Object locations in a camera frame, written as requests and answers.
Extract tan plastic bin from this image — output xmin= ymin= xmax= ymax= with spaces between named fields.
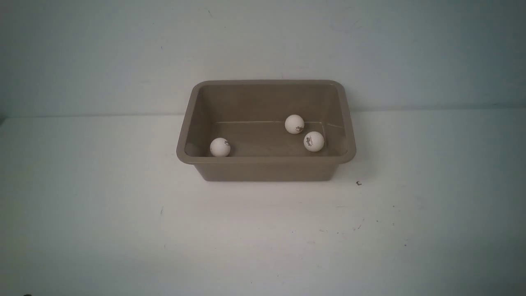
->
xmin=176 ymin=79 xmax=357 ymax=182

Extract white ball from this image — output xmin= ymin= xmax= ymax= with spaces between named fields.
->
xmin=209 ymin=137 xmax=231 ymax=157
xmin=303 ymin=131 xmax=325 ymax=152
xmin=284 ymin=114 xmax=305 ymax=134

